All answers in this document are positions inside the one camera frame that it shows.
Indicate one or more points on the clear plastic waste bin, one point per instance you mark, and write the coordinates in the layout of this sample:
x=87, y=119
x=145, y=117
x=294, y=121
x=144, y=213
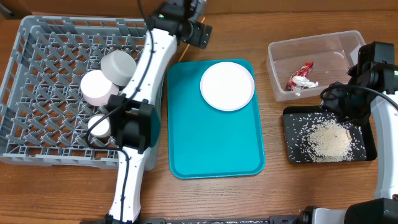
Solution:
x=332, y=54

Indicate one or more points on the wooden chopstick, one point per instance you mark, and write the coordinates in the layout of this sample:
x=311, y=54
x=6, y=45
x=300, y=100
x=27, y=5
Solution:
x=188, y=45

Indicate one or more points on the large white pink plate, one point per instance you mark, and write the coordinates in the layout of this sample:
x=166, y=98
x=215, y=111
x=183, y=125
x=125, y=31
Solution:
x=227, y=86

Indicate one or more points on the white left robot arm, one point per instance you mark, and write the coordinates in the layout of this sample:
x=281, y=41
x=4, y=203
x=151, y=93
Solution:
x=135, y=114

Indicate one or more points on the teal plastic tray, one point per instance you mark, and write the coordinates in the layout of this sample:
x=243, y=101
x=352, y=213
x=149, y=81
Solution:
x=205, y=142

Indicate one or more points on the small pink bowl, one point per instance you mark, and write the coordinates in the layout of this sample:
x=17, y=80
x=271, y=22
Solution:
x=96, y=88

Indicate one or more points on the red white wrapper waste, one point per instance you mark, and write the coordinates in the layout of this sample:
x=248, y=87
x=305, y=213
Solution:
x=304, y=72

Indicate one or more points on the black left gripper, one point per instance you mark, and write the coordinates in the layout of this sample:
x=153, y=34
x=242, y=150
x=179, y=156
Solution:
x=197, y=35

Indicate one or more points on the black tray with rice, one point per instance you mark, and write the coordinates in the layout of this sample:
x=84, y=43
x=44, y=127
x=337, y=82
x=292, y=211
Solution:
x=313, y=135

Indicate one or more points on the grey plastic dishwasher rack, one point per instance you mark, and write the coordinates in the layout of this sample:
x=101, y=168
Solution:
x=44, y=116

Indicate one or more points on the pink white tissue waste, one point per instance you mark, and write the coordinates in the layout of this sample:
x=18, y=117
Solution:
x=303, y=82

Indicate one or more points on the white plastic cup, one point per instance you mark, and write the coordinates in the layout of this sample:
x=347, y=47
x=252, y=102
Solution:
x=102, y=129

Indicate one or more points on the grey white bowl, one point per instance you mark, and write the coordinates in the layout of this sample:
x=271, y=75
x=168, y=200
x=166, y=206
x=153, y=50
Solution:
x=118, y=67

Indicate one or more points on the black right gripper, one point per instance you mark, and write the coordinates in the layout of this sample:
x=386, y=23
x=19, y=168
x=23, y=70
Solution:
x=337, y=109

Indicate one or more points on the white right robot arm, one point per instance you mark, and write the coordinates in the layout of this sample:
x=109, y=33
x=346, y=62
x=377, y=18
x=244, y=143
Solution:
x=371, y=91

